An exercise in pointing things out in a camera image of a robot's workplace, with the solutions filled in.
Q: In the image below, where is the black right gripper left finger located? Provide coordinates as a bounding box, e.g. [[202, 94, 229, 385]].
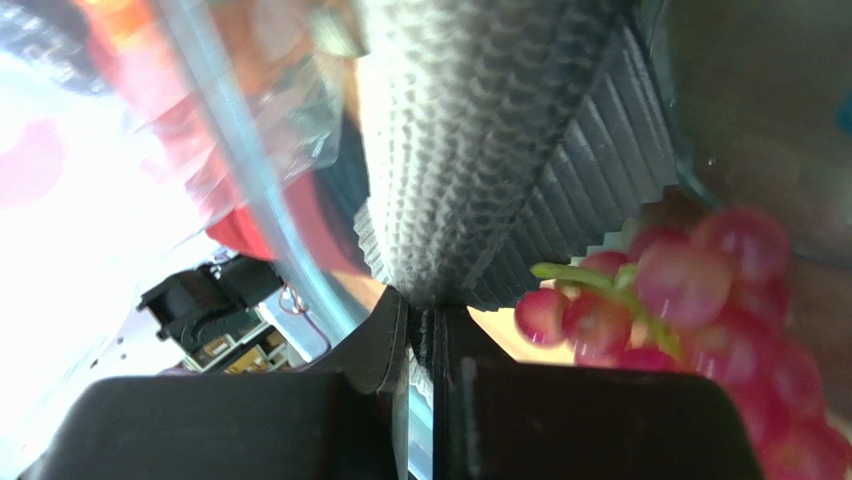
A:
[[28, 288, 408, 479]]

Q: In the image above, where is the dark red folded cloth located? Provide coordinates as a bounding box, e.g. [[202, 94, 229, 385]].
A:
[[206, 173, 369, 275]]

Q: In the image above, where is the clear zip top bag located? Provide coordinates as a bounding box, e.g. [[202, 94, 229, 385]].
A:
[[1, 1, 355, 355]]

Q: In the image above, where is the grey toy fish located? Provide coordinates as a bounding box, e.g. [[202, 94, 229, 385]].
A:
[[355, 1, 632, 310]]

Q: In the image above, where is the red grape bunch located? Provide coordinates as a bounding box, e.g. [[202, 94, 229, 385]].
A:
[[514, 207, 851, 479]]

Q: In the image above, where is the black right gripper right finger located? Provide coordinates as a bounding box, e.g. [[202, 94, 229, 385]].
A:
[[432, 19, 763, 480]]

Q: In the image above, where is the clear plastic food tray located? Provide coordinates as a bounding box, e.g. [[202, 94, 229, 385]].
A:
[[640, 1, 851, 269]]

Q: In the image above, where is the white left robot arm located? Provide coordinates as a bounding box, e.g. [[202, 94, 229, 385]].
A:
[[137, 255, 284, 354]]

